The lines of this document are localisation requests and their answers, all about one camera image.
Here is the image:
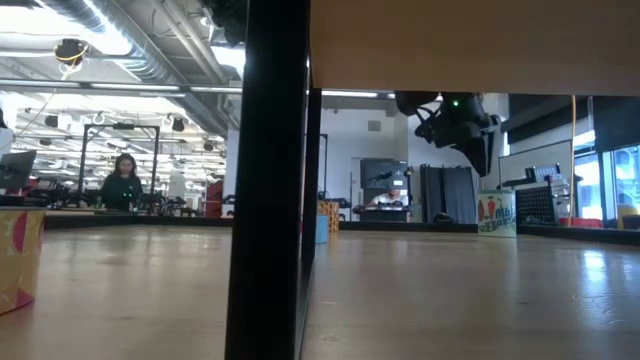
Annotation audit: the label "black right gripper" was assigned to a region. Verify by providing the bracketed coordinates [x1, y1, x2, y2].
[414, 92, 503, 178]

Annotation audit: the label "can with vegetable picture label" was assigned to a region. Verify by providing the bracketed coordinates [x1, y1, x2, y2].
[477, 189, 518, 239]

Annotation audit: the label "can with orange checked label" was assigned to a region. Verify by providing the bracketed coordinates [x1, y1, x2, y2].
[318, 200, 341, 233]

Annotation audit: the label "can with yellow red label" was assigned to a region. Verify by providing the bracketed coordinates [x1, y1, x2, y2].
[0, 208, 46, 316]

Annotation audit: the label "whiteboard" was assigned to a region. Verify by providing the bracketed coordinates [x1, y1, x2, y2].
[498, 139, 574, 191]

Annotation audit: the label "grey curtain panel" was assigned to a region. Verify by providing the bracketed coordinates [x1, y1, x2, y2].
[418, 163, 477, 225]

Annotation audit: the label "black perforated rack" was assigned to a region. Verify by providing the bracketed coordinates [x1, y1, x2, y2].
[499, 164, 584, 226]

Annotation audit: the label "person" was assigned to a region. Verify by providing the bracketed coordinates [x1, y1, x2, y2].
[368, 188, 410, 208]
[99, 153, 145, 211]

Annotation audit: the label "glass window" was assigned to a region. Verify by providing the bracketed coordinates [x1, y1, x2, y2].
[573, 130, 640, 222]

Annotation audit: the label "black desk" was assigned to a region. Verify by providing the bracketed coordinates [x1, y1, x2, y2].
[351, 203, 415, 224]

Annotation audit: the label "red storage bins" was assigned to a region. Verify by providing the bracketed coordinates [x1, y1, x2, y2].
[558, 216, 604, 230]

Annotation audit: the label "long ceiling light tube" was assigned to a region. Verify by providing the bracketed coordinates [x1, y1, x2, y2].
[319, 89, 381, 99]

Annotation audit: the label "red cabinet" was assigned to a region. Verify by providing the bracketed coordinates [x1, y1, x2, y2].
[203, 179, 225, 218]

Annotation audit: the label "dark computer monitor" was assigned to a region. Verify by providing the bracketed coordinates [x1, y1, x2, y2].
[0, 149, 38, 191]

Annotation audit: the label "yellow hanging cable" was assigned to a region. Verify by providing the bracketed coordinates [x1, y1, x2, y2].
[568, 94, 578, 227]

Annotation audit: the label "wooden shelf with black frame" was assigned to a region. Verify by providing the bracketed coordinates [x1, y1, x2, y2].
[224, 0, 640, 360]

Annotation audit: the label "silver ventilation duct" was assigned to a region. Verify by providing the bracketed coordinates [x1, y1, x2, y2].
[44, 0, 236, 136]

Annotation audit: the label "black gantry frame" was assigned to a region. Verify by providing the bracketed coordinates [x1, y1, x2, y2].
[76, 123, 162, 209]

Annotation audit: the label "black ceiling cable reel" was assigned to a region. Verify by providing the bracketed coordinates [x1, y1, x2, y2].
[53, 38, 91, 67]

